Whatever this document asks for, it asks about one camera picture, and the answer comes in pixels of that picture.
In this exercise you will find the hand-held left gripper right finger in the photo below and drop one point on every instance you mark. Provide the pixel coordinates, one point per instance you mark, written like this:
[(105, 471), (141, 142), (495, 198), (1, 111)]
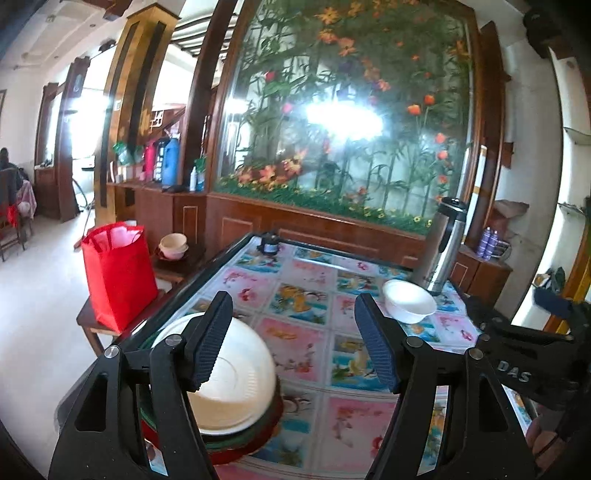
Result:
[(376, 341)]

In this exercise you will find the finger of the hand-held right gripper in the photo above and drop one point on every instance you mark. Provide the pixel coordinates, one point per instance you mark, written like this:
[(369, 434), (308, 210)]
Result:
[(517, 323)]

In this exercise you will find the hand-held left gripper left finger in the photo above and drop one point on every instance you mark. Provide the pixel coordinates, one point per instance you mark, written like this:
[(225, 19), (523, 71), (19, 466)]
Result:
[(210, 341)]

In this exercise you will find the large white bowl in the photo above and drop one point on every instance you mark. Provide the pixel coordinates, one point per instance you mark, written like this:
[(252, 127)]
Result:
[(240, 383)]

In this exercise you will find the small white bowl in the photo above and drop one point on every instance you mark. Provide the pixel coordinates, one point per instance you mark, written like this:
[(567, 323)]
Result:
[(406, 295)]

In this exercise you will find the large red glass plate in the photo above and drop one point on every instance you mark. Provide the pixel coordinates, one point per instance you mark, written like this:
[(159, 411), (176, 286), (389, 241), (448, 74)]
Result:
[(242, 454)]

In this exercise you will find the person's right hand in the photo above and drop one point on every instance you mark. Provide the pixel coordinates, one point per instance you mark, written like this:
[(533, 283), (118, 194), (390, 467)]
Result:
[(547, 438)]

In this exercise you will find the wooden corner shelf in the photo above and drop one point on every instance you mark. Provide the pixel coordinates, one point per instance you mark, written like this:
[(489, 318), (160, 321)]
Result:
[(485, 277)]

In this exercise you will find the fruit print table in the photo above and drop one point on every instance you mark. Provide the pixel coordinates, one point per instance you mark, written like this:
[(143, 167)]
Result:
[(314, 341)]

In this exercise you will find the purple bottle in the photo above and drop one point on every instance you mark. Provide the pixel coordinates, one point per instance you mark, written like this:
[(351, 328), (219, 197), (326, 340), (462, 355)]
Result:
[(483, 244), (493, 244)]

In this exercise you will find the pink ceramic pot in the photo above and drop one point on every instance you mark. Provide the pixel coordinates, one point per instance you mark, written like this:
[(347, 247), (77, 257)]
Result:
[(171, 255)]

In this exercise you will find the stainless steel thermos jug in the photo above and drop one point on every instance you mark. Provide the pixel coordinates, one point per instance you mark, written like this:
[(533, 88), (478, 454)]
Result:
[(438, 254)]

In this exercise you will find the red shopping bag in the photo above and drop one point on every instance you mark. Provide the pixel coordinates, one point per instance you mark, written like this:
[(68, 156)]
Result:
[(120, 286)]

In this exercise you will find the cream ceramic pot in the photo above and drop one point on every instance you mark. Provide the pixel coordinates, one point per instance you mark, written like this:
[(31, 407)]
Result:
[(174, 241)]

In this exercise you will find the small dark ink bottle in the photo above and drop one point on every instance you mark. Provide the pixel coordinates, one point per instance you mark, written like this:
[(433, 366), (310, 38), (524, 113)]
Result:
[(269, 243)]

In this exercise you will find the wooden bench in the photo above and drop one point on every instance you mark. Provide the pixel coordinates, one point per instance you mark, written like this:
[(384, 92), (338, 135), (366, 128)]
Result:
[(87, 325)]

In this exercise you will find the wooden cabinet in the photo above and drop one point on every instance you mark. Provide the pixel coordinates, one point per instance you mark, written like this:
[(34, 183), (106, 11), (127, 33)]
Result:
[(240, 221)]

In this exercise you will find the white spray bottle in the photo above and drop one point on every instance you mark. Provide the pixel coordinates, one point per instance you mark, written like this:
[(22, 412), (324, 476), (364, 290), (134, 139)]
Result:
[(193, 179)]

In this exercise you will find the blue thermos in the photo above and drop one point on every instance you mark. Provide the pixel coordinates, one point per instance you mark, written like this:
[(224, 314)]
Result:
[(171, 161)]

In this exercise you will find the red thermos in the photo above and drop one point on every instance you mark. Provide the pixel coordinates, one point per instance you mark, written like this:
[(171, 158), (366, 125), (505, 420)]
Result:
[(150, 161)]

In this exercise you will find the flower mural glass panel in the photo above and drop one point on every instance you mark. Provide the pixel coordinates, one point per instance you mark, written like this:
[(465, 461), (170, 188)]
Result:
[(346, 138)]

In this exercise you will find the wooden chair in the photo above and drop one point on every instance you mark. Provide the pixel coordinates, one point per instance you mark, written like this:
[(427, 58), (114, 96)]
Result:
[(11, 226)]

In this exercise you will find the wooden pillar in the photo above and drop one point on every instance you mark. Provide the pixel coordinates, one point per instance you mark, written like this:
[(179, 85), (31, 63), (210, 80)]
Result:
[(134, 92)]

